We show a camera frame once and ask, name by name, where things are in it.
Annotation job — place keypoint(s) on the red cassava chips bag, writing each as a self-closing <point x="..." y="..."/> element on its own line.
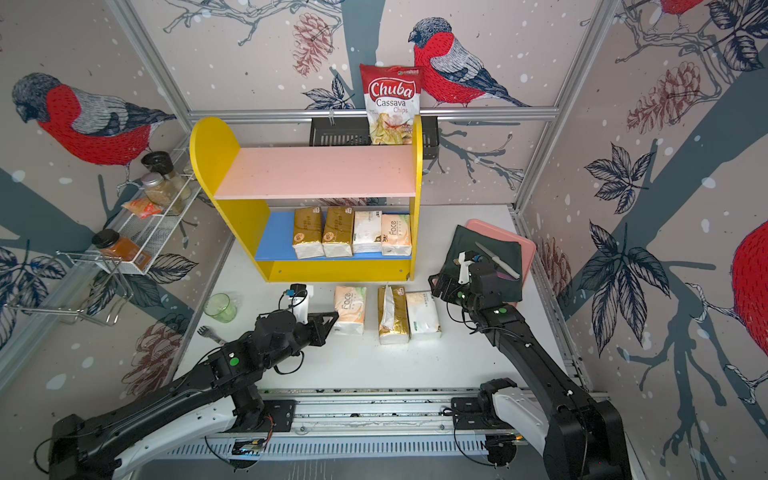
<point x="392" y="101"/>

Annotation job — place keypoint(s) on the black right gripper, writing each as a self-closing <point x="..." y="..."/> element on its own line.
<point x="443" y="279"/>

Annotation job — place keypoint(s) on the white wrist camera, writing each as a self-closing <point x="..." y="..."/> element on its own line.
<point x="299" y="299"/>
<point x="464" y="261"/>

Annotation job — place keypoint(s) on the wire spice rack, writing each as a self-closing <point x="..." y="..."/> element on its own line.
<point x="87" y="285"/>

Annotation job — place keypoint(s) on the dark green cloth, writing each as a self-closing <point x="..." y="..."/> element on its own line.
<point x="464" y="239"/>

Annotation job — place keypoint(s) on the silver fork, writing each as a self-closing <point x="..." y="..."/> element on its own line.
<point x="208" y="333"/>

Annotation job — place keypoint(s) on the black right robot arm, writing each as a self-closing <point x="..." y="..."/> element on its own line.
<point x="577" y="436"/>

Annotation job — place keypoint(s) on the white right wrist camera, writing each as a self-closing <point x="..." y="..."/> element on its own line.
<point x="464" y="261"/>

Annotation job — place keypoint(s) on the white handled knife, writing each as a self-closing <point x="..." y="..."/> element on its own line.
<point x="514" y="274"/>

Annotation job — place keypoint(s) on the black lid spice jar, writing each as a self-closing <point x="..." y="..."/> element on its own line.
<point x="160" y="162"/>

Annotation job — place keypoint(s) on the yellow shelf unit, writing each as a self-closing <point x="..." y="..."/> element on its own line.
<point x="242" y="182"/>

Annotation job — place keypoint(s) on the orange snack packet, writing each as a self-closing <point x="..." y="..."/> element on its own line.
<point x="142" y="208"/>

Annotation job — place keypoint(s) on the base linear rail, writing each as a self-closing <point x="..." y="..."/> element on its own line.
<point x="315" y="425"/>

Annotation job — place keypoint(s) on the black wire basket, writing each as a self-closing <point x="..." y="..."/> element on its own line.
<point x="354" y="131"/>

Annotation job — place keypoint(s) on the green glass cup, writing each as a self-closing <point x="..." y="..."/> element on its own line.
<point x="221" y="307"/>

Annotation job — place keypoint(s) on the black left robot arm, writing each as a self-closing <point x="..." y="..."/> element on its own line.
<point x="218" y="393"/>

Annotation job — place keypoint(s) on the white green tissue pack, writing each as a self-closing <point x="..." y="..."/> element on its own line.
<point x="367" y="232"/>

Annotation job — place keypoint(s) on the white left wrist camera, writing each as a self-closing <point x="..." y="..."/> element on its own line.
<point x="299" y="299"/>

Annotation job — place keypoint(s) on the silver lid spice jar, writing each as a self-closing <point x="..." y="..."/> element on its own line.
<point x="163" y="193"/>

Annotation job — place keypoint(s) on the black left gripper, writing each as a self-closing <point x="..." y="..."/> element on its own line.
<point x="319" y="329"/>

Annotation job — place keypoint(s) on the orange sauce jar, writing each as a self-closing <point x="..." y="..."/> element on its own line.
<point x="113" y="245"/>

